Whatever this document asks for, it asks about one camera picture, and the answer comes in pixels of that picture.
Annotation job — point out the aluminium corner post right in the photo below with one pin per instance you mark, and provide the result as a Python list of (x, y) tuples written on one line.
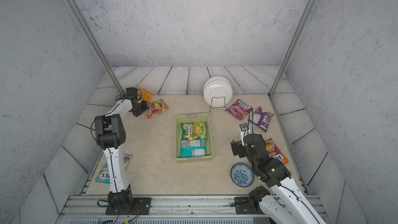
[(293, 44)]

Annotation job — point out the white plate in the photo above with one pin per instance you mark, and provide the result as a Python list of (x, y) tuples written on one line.
[(217, 86)]

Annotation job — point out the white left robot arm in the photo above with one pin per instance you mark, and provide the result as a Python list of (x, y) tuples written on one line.
[(110, 136)]

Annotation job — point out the teal Fox's candy bag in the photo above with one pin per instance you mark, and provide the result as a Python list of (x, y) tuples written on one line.
[(193, 148)]

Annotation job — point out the aluminium corner post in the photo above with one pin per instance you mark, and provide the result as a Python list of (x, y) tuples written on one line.
[(75, 10), (293, 44)]

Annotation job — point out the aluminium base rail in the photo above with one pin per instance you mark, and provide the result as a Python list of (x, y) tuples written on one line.
[(165, 210)]

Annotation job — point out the green Fox's spring tea bag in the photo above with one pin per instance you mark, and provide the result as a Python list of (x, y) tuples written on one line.
[(194, 130)]

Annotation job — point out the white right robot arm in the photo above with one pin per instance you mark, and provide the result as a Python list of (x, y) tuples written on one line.
[(282, 200)]

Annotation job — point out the purple Fox's berries bag back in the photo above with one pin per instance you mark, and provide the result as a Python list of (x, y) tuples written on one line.
[(261, 119)]

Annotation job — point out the yellow orange candy bag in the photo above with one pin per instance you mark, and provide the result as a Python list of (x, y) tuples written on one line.
[(144, 95)]

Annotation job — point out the blue patterned bowl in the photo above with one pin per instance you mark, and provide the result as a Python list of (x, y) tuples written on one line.
[(242, 175)]

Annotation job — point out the aluminium corner post left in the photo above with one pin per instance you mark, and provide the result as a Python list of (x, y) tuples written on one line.
[(75, 10)]

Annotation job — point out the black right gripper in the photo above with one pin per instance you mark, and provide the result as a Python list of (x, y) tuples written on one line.
[(238, 144)]

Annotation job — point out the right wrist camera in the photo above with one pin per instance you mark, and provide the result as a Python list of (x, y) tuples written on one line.
[(244, 131)]

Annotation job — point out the pink Fox's berries candy bag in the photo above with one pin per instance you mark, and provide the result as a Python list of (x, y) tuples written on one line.
[(239, 109)]

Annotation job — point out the green plastic basket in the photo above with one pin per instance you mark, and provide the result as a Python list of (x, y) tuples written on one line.
[(178, 133)]

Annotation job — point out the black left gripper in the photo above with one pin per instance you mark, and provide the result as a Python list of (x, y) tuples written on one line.
[(145, 107)]

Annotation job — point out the teal red Fox's fruits bag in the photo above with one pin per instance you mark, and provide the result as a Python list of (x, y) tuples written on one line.
[(104, 176)]

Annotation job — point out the orange Fox's fruits candy bag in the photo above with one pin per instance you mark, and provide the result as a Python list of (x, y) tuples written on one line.
[(275, 152)]

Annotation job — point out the pink yellow Fox's candy bag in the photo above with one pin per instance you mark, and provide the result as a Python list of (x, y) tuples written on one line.
[(155, 108)]

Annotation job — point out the metal wire plate rack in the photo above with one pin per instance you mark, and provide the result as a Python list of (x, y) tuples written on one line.
[(218, 103)]

